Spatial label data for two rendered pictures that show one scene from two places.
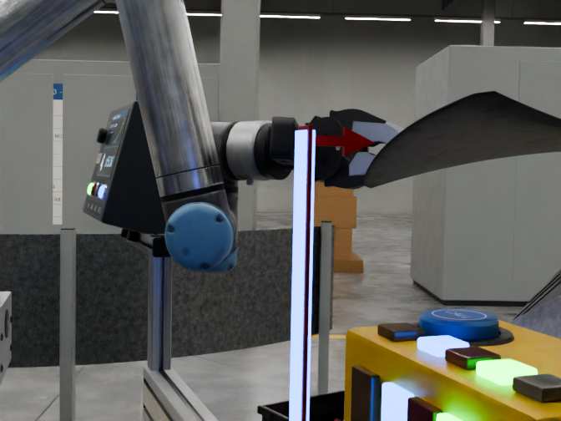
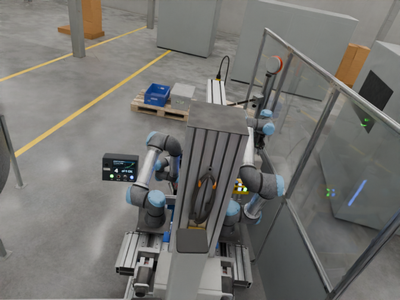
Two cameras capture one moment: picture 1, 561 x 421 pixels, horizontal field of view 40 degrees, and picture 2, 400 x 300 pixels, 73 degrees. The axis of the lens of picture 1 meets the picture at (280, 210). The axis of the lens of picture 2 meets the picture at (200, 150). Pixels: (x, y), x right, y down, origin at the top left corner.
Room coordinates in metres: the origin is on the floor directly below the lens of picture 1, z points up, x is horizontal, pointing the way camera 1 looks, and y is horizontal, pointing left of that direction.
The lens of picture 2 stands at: (0.45, 1.74, 2.54)
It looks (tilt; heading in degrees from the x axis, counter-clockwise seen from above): 34 degrees down; 279
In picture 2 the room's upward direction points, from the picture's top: 11 degrees clockwise
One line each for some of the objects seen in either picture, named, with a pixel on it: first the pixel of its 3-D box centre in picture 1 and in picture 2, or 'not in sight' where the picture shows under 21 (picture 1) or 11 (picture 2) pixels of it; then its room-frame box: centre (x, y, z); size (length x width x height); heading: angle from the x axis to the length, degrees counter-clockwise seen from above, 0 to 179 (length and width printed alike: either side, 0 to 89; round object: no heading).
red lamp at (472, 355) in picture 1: (472, 357); not in sight; (0.33, -0.09, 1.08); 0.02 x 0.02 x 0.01; 20
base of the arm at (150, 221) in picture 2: not in sight; (155, 214); (0.88, 0.52, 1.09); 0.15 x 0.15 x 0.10
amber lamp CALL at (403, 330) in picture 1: (400, 332); not in sight; (0.39, -0.06, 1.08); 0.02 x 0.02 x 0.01; 20
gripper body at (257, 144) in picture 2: not in sight; (258, 139); (0.34, 0.07, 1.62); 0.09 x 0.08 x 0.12; 110
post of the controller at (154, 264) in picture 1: (159, 301); not in sight; (1.13, 0.17, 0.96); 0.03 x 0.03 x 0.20; 20
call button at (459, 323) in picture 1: (458, 327); not in sight; (0.40, -0.09, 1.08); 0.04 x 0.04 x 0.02
